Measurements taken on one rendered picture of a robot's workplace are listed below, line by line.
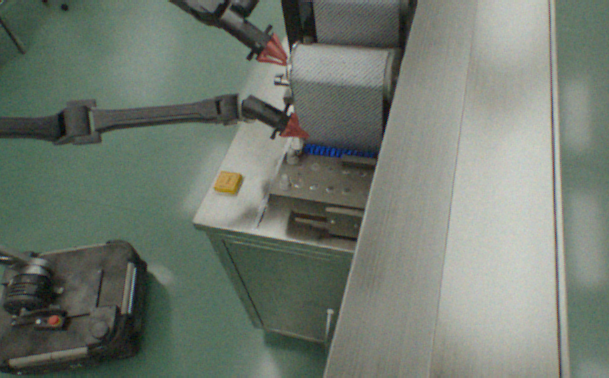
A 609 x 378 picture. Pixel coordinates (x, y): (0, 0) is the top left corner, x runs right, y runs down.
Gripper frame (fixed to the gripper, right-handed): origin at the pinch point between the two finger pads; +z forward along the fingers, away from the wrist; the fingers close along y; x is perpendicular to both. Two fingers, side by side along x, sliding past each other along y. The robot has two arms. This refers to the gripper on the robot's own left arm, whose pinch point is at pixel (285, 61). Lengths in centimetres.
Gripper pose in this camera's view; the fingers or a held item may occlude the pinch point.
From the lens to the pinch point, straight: 133.6
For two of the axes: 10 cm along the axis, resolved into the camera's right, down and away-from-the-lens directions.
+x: 5.0, -4.1, -7.7
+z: 8.1, 5.3, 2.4
